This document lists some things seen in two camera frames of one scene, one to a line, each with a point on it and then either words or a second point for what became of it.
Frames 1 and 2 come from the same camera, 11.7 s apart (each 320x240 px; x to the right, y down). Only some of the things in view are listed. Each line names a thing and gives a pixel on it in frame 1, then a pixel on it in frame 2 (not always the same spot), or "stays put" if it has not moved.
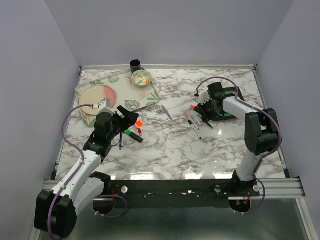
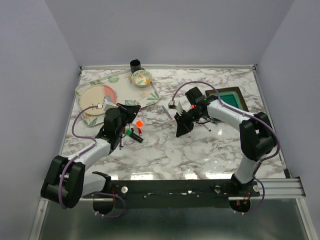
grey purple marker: [166, 111] stays put
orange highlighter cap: [139, 123] stays put
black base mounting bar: [175, 193] stays put
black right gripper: [205, 117] -> [183, 126]
